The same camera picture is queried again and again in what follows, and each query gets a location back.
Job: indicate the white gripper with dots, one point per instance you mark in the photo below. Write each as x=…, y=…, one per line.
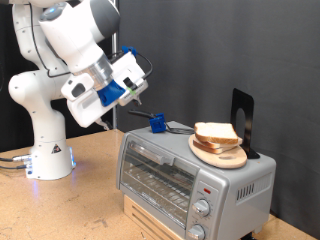
x=83, y=110

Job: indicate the metal spatula with blue block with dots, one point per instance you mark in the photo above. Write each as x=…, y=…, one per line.
x=157, y=123

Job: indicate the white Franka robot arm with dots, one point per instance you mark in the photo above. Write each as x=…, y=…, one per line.
x=46, y=140

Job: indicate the silver oven knob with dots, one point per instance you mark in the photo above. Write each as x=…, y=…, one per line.
x=196, y=232
x=201, y=208

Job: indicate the silver toaster oven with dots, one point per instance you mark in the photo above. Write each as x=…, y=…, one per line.
x=233, y=200

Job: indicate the round wooden board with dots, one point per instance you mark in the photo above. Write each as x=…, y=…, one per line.
x=216, y=160

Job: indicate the grey fabric backdrop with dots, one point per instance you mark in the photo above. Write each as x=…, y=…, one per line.
x=216, y=50

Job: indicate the black fabric backdrop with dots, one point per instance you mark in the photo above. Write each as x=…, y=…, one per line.
x=6, y=133

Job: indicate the black metal bookend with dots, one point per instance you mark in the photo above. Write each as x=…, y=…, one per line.
x=248, y=103

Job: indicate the white wrist camera blue mount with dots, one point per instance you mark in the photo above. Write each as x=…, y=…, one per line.
x=130, y=70

